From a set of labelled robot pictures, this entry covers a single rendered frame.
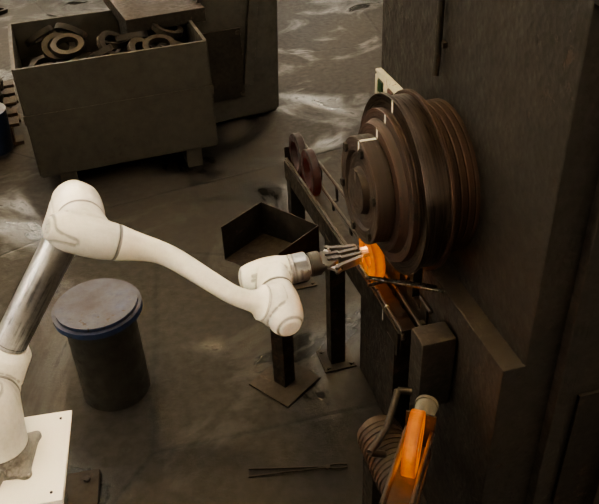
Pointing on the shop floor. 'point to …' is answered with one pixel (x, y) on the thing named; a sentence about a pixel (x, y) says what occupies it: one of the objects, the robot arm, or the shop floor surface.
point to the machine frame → (530, 249)
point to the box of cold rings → (110, 92)
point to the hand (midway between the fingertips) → (371, 250)
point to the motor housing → (372, 471)
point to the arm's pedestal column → (83, 487)
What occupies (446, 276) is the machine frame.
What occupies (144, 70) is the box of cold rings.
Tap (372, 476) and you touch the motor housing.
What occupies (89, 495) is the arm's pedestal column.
